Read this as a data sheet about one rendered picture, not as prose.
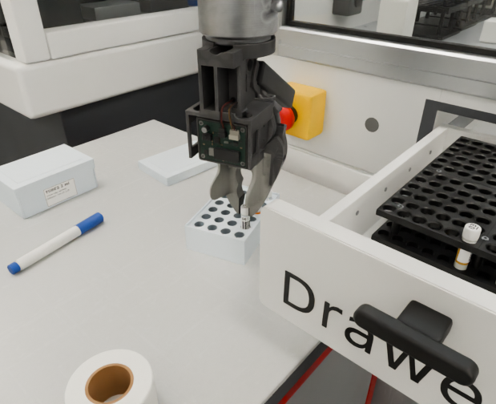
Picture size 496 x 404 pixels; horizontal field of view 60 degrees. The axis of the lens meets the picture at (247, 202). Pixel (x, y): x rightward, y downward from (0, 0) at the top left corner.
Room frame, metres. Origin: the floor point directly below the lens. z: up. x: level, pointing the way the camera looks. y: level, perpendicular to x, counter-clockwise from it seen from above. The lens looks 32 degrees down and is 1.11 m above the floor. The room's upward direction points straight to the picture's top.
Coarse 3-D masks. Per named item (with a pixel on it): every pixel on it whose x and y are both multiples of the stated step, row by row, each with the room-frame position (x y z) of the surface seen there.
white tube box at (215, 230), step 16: (272, 192) 0.53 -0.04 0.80; (208, 208) 0.49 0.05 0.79; (224, 208) 0.49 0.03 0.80; (192, 224) 0.45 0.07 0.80; (208, 224) 0.45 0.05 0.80; (224, 224) 0.45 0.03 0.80; (240, 224) 0.45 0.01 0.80; (256, 224) 0.45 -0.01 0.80; (192, 240) 0.44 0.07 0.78; (208, 240) 0.43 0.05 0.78; (224, 240) 0.42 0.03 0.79; (240, 240) 0.42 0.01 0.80; (256, 240) 0.45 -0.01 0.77; (224, 256) 0.42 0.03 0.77; (240, 256) 0.42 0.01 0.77
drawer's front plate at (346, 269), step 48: (288, 240) 0.27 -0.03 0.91; (336, 240) 0.25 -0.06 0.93; (336, 288) 0.24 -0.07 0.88; (384, 288) 0.22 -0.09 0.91; (432, 288) 0.20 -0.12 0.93; (480, 288) 0.20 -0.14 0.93; (336, 336) 0.24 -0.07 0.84; (480, 336) 0.18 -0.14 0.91; (432, 384) 0.19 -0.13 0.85; (480, 384) 0.17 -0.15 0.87
